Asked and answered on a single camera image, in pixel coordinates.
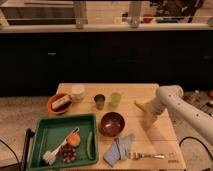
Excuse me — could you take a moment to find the orange bowl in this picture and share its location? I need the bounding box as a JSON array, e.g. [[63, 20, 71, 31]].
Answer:
[[47, 93, 72, 115]]

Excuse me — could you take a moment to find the green plastic tray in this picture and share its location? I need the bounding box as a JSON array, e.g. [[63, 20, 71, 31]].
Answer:
[[28, 114, 99, 171]]

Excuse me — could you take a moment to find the purple bowl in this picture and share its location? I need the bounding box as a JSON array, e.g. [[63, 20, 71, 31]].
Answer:
[[99, 112, 125, 137]]

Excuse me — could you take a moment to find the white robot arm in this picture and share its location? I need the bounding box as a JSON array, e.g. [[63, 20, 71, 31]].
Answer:
[[145, 85, 213, 146]]

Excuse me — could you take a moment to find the blue folded cloth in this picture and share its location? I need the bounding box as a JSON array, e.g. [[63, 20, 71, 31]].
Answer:
[[103, 134, 135, 167]]

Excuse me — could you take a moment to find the red grape bunch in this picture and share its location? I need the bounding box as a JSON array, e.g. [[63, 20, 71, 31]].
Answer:
[[60, 144, 77, 163]]

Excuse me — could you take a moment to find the white cup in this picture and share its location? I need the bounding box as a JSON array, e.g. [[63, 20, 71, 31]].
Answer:
[[71, 84, 85, 101]]

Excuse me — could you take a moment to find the light green cup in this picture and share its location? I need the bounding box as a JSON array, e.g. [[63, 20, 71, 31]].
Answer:
[[110, 92, 121, 107]]

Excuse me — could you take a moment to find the green cucumber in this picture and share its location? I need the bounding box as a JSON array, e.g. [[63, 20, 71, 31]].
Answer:
[[86, 131, 93, 160]]

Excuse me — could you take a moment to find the black cable right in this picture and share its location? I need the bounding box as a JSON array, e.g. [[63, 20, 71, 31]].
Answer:
[[178, 136, 213, 171]]

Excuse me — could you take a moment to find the white dish brush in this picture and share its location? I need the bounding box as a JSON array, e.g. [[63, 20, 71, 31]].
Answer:
[[42, 127, 80, 165]]

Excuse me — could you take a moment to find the dark metal cup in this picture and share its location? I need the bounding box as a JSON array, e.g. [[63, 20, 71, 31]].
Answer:
[[94, 94, 105, 110]]

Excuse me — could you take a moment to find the orange carrot toy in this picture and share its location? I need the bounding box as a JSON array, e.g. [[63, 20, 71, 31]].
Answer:
[[67, 133, 81, 147]]

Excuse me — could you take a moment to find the black chair frame left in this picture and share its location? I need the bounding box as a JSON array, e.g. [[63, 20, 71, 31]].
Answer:
[[0, 129, 35, 171]]

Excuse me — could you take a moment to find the silver fork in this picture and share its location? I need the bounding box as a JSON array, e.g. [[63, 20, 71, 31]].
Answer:
[[128, 152, 165, 160]]

